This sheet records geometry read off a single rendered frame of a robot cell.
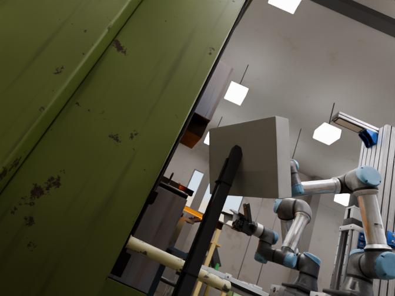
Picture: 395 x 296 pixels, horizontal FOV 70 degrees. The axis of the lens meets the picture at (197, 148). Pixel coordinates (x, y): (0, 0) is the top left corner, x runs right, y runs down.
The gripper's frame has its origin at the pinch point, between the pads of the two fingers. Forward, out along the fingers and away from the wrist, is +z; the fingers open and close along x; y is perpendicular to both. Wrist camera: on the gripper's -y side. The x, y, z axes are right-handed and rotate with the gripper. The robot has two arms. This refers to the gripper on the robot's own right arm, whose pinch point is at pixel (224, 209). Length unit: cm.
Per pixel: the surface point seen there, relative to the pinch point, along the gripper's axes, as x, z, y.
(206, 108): -18, 36, -42
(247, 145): -63, 21, -8
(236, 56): 385, -23, -468
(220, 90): -18, 33, -58
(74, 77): -52, 89, -5
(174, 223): -16.0, 26.2, 21.4
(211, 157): -45, 28, -5
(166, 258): -39, 28, 38
